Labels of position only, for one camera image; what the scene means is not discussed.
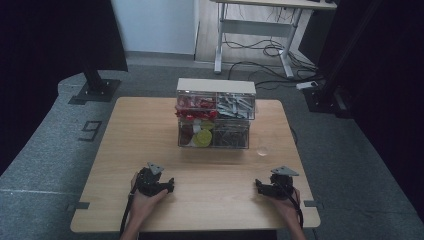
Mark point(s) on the dark red round roll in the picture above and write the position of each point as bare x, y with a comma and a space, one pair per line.
185, 131

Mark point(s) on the pile of grey metal pieces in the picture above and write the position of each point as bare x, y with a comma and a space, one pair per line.
235, 106

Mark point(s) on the person's left hand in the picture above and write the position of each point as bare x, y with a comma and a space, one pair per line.
143, 205

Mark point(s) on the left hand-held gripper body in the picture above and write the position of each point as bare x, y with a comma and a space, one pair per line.
147, 183

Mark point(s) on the clear glass cup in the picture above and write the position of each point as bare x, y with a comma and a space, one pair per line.
262, 150

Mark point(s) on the white power strip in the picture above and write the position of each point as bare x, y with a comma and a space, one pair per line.
306, 85

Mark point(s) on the pile of red pieces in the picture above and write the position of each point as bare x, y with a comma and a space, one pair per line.
195, 111

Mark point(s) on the dark curtain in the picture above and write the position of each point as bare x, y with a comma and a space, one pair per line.
50, 50
393, 100

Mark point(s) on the clear drawer organizer white top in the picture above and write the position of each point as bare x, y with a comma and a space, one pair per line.
216, 86

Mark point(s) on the yellow-green round disc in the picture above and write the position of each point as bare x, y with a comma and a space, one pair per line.
202, 137

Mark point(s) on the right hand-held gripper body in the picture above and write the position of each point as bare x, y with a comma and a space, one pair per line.
282, 186

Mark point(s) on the white metal-legged desk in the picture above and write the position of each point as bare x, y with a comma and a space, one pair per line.
256, 28

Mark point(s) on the black stand with base plate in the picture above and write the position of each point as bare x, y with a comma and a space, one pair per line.
96, 89

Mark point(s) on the person's right hand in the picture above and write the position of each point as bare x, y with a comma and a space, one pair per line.
286, 208

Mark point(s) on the black stand frame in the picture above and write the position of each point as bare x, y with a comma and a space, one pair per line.
328, 96

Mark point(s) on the black tape strip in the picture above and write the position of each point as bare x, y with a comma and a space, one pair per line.
313, 204
81, 205

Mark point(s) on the pile of dark small pieces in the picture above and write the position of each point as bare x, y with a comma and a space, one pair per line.
230, 136

